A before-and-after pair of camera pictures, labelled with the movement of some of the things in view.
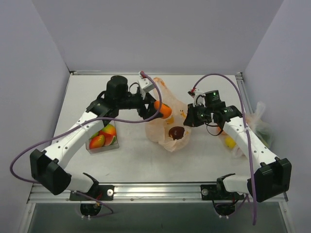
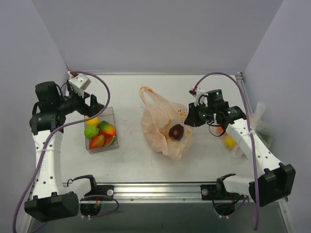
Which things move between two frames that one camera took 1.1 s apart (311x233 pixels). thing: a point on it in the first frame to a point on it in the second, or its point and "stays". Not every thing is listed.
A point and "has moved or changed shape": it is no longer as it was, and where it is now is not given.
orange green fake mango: [109, 128] stays
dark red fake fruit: [177, 132] stays
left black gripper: [143, 106] to [87, 105]
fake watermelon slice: [109, 139] stays
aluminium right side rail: [240, 77] stays
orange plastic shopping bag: [157, 130] has moved or changed shape
